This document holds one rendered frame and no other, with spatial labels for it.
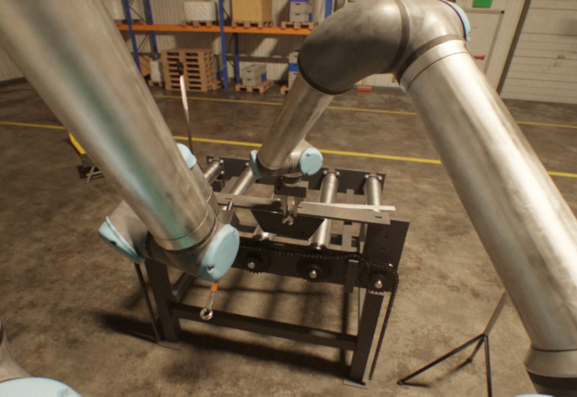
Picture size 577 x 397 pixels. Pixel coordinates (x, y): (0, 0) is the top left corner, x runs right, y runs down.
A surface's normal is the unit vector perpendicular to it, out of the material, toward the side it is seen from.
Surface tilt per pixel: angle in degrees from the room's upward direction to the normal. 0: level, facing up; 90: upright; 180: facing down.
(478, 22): 90
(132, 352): 0
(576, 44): 90
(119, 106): 96
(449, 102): 65
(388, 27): 72
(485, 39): 90
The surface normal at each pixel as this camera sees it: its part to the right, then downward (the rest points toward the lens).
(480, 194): -0.84, 0.07
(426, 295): 0.02, -0.86
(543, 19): -0.20, 0.49
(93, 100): 0.47, 0.63
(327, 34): -0.60, -0.07
